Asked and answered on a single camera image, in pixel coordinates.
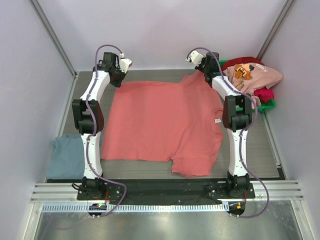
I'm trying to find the salmon pink t-shirt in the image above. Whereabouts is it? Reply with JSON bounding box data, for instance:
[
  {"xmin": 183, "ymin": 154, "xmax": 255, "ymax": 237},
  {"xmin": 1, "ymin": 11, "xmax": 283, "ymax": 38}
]
[{"xmin": 101, "ymin": 71, "xmax": 224, "ymax": 178}]

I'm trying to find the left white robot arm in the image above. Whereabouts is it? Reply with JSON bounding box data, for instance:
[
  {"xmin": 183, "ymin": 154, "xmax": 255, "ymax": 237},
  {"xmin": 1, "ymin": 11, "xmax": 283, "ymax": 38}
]
[{"xmin": 71, "ymin": 52, "xmax": 132, "ymax": 200}]

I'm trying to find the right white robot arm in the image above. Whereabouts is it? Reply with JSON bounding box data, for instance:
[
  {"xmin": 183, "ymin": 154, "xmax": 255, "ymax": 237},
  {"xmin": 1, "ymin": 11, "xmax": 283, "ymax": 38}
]
[{"xmin": 188, "ymin": 50, "xmax": 255, "ymax": 199}]

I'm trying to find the light pink printed t-shirt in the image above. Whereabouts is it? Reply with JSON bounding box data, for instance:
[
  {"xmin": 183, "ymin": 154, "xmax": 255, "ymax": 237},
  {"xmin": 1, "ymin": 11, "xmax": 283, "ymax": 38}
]
[{"xmin": 223, "ymin": 62, "xmax": 284, "ymax": 107}]

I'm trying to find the red t-shirt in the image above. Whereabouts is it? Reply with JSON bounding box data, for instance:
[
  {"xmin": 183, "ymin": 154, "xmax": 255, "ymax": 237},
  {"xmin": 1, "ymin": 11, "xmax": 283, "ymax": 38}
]
[{"xmin": 221, "ymin": 56, "xmax": 274, "ymax": 106}]

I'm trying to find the green plastic bin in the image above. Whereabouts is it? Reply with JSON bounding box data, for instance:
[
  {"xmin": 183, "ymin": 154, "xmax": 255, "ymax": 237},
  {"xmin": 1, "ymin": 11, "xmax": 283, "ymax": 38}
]
[{"xmin": 219, "ymin": 56, "xmax": 276, "ymax": 113}]

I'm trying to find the folded blue t-shirt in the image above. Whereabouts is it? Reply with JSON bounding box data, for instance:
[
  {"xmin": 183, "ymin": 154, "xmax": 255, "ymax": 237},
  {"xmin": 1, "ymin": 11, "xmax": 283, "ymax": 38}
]
[{"xmin": 46, "ymin": 133, "xmax": 105, "ymax": 180}]

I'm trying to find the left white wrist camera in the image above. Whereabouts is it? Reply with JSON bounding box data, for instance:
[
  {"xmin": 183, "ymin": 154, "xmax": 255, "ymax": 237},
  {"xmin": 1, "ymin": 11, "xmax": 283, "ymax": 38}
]
[{"xmin": 118, "ymin": 57, "xmax": 133, "ymax": 74}]

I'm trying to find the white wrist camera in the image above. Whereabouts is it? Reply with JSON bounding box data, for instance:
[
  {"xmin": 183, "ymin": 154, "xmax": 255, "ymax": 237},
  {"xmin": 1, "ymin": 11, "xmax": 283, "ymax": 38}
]
[
  {"xmin": 186, "ymin": 50, "xmax": 204, "ymax": 67},
  {"xmin": 118, "ymin": 57, "xmax": 133, "ymax": 74}
]

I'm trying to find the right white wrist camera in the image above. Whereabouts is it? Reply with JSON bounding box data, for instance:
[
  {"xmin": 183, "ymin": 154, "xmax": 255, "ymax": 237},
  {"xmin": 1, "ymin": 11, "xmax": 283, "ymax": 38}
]
[{"xmin": 186, "ymin": 50, "xmax": 204, "ymax": 67}]

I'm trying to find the right aluminium corner post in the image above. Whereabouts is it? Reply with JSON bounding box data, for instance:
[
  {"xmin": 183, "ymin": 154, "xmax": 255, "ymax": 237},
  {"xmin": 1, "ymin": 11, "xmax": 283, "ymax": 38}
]
[{"xmin": 256, "ymin": 0, "xmax": 297, "ymax": 61}]

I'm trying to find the aluminium corner post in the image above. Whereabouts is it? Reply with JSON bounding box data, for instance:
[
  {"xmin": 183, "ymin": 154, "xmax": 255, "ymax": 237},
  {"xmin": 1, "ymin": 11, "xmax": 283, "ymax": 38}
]
[
  {"xmin": 256, "ymin": 0, "xmax": 297, "ymax": 61},
  {"xmin": 28, "ymin": 0, "xmax": 77, "ymax": 79}
]

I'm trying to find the left aluminium corner post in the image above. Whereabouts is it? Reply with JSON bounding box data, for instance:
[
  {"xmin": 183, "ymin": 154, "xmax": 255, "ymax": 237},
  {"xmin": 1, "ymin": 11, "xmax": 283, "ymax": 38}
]
[{"xmin": 28, "ymin": 0, "xmax": 77, "ymax": 79}]

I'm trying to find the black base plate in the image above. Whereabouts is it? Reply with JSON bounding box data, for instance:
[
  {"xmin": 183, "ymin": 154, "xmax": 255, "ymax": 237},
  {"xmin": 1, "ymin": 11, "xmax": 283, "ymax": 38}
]
[{"xmin": 71, "ymin": 178, "xmax": 256, "ymax": 201}]

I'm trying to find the slotted cable duct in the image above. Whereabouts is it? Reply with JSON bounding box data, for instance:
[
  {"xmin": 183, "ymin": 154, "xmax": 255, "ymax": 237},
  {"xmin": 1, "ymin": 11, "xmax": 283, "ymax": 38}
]
[{"xmin": 41, "ymin": 202, "xmax": 229, "ymax": 214}]

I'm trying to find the aluminium front rail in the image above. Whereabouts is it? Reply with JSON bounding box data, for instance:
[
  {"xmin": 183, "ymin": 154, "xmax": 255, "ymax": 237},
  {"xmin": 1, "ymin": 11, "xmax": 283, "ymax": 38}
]
[{"xmin": 30, "ymin": 180, "xmax": 304, "ymax": 203}]

